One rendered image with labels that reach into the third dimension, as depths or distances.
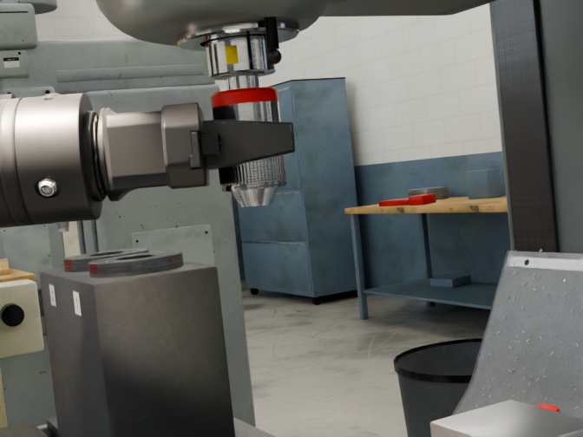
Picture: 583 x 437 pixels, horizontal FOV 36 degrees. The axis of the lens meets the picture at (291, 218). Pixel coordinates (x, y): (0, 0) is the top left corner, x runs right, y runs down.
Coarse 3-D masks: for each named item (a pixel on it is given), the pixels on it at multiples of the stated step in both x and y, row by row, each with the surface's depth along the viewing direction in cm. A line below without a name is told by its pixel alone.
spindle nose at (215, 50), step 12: (228, 36) 60; (240, 36) 60; (252, 36) 60; (264, 36) 61; (216, 48) 61; (240, 48) 60; (252, 48) 60; (264, 48) 61; (216, 60) 61; (240, 60) 60; (252, 60) 60; (264, 60) 61; (216, 72) 61; (228, 72) 60; (240, 72) 60; (264, 72) 62
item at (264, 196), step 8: (232, 192) 62; (240, 192) 62; (248, 192) 61; (256, 192) 61; (264, 192) 62; (272, 192) 62; (240, 200) 62; (248, 200) 62; (256, 200) 62; (264, 200) 62
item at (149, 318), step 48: (48, 288) 94; (96, 288) 78; (144, 288) 80; (192, 288) 82; (48, 336) 97; (96, 336) 79; (144, 336) 80; (192, 336) 82; (96, 384) 81; (144, 384) 80; (192, 384) 82; (96, 432) 83; (144, 432) 80; (192, 432) 82
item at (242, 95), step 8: (240, 88) 60; (248, 88) 60; (256, 88) 60; (264, 88) 61; (272, 88) 62; (216, 96) 61; (224, 96) 61; (232, 96) 60; (240, 96) 60; (248, 96) 60; (256, 96) 60; (264, 96) 61; (272, 96) 61; (216, 104) 61; (224, 104) 61
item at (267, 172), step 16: (224, 112) 61; (240, 112) 60; (256, 112) 60; (272, 112) 61; (256, 160) 60; (272, 160) 61; (224, 176) 61; (240, 176) 61; (256, 176) 61; (272, 176) 61
